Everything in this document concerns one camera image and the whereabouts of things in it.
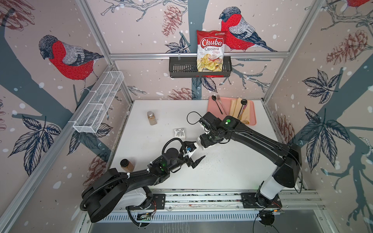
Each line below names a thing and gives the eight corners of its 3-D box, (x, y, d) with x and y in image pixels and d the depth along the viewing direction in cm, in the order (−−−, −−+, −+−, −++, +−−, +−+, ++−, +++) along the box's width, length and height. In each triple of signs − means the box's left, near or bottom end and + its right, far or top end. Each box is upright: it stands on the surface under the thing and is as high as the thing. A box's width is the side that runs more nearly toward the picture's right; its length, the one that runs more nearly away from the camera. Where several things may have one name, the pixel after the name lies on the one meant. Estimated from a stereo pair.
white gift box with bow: (174, 138, 100) (173, 135, 97) (174, 130, 104) (174, 127, 101) (185, 138, 100) (185, 135, 97) (185, 130, 104) (185, 127, 101)
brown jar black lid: (124, 172, 85) (118, 166, 78) (127, 164, 88) (121, 158, 81) (133, 172, 85) (127, 166, 78) (135, 164, 88) (129, 158, 81)
